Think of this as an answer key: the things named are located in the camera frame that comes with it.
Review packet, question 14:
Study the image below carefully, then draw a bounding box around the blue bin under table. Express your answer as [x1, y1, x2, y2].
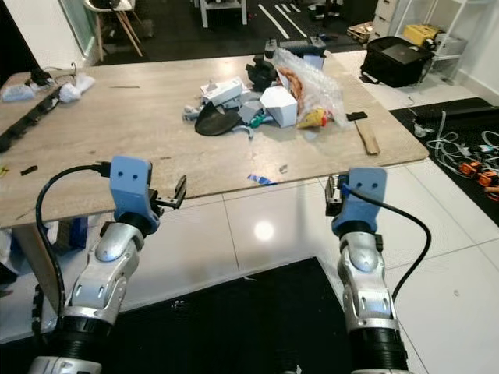
[0, 217, 91, 275]

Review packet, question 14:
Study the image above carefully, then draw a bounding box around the light wooden table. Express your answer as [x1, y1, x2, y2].
[0, 51, 431, 316]

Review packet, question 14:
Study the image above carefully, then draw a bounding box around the small wooden plank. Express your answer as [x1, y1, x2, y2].
[354, 118, 382, 157]

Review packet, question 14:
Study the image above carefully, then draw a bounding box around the blue and white wrapper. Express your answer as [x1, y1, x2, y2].
[247, 172, 278, 187]

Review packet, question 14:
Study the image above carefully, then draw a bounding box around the yellow snack wrapper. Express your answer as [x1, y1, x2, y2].
[296, 107, 331, 130]

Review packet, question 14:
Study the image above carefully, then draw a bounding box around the black round plastic lid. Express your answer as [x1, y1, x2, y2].
[194, 104, 243, 138]

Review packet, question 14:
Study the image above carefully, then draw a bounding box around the white angular paper box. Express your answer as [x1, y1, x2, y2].
[258, 85, 299, 129]

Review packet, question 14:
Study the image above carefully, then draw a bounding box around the grey crumpled packaging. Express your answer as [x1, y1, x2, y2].
[237, 97, 271, 127]

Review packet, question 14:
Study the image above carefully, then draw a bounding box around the white printed carton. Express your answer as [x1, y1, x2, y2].
[200, 77, 245, 107]

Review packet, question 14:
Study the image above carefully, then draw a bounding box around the black lumpy plastic object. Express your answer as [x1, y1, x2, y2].
[245, 55, 281, 94]

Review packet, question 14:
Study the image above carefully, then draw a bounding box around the black rubber floor mat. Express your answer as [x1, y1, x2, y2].
[389, 97, 499, 213]

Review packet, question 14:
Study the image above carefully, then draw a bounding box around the white crumpled tissue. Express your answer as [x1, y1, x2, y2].
[58, 74, 97, 104]

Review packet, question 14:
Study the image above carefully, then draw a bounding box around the orange and black tool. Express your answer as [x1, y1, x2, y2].
[458, 155, 499, 193]

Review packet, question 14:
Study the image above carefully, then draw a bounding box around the black carry case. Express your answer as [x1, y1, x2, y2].
[359, 35, 437, 89]

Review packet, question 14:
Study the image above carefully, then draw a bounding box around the blue and black device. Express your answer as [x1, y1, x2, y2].
[264, 37, 327, 69]

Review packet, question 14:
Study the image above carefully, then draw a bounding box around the long black strip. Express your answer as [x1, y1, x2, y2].
[0, 84, 65, 153]

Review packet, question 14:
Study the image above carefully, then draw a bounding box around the small black gadget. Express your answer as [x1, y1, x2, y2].
[29, 68, 56, 87]

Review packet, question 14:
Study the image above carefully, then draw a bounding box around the yellow box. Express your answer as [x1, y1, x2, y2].
[401, 23, 442, 47]

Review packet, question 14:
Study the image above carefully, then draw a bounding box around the pale blue plastic bag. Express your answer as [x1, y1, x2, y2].
[0, 83, 39, 103]

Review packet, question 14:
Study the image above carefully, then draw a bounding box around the white drawer cabinet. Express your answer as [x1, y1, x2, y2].
[372, 0, 423, 39]

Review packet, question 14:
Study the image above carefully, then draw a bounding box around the white stool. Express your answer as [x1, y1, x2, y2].
[196, 0, 250, 29]

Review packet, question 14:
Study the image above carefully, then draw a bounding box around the white chair with wooden legs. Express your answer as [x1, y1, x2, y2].
[81, 0, 146, 60]

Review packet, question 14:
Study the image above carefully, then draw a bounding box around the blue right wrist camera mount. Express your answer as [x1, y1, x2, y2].
[331, 166, 389, 238]

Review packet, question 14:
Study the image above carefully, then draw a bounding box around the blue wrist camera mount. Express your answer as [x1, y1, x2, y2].
[331, 166, 389, 238]
[108, 156, 158, 233]

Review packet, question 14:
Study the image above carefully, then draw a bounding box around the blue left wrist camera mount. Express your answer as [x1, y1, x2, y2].
[108, 156, 158, 233]

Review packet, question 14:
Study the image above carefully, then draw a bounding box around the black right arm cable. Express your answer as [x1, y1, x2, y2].
[338, 181, 433, 303]

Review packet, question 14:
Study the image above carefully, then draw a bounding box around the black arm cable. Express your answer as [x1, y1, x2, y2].
[35, 162, 115, 328]
[338, 181, 433, 303]

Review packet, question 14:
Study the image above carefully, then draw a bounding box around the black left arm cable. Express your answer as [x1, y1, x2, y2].
[35, 162, 115, 328]

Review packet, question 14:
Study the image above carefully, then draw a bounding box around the tangle of white cables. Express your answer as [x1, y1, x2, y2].
[412, 109, 499, 166]

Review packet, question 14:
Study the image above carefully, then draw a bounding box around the white wire shelf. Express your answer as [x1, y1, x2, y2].
[408, 0, 478, 80]

